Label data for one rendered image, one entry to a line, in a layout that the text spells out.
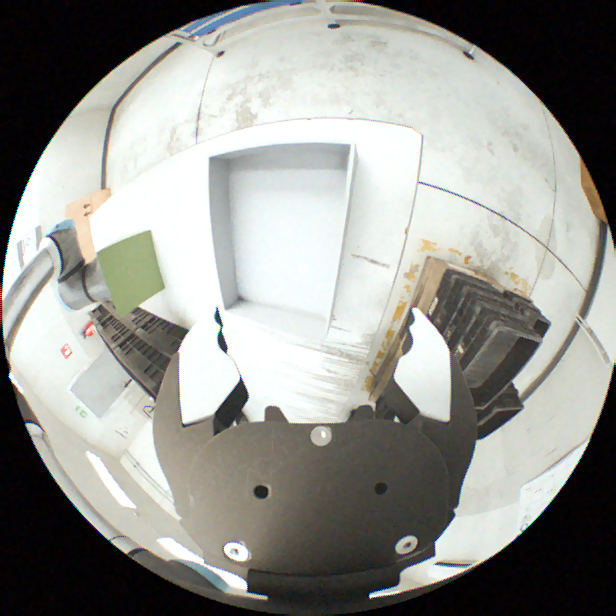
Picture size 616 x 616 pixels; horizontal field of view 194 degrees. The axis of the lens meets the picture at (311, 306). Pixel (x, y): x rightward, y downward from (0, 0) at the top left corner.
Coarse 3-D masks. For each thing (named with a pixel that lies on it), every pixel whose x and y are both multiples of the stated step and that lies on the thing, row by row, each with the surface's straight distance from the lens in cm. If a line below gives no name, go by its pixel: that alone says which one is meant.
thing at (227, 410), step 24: (216, 312) 12; (192, 336) 10; (216, 336) 10; (192, 360) 9; (216, 360) 8; (192, 384) 8; (216, 384) 8; (240, 384) 8; (192, 408) 7; (216, 408) 7; (240, 408) 8
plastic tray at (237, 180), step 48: (288, 144) 24; (336, 144) 22; (240, 192) 32; (288, 192) 27; (336, 192) 26; (240, 240) 33; (288, 240) 28; (336, 240) 26; (240, 288) 37; (288, 288) 31; (336, 288) 26
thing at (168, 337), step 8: (160, 320) 76; (152, 328) 74; (160, 328) 71; (168, 328) 69; (176, 328) 67; (184, 328) 63; (144, 336) 70; (152, 336) 67; (160, 336) 67; (168, 336) 65; (176, 336) 63; (184, 336) 62; (152, 344) 65; (160, 344) 62; (168, 344) 62; (176, 344) 60; (168, 352) 57; (176, 352) 56
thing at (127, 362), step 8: (120, 352) 71; (120, 360) 77; (128, 360) 65; (128, 368) 64; (136, 368) 60; (136, 376) 58; (144, 376) 56; (144, 384) 54; (152, 384) 52; (152, 392) 53
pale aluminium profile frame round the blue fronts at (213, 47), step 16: (320, 0) 150; (336, 0) 151; (256, 16) 161; (320, 16) 158; (336, 16) 157; (352, 16) 156; (368, 16) 156; (256, 32) 172; (432, 32) 160; (208, 48) 187
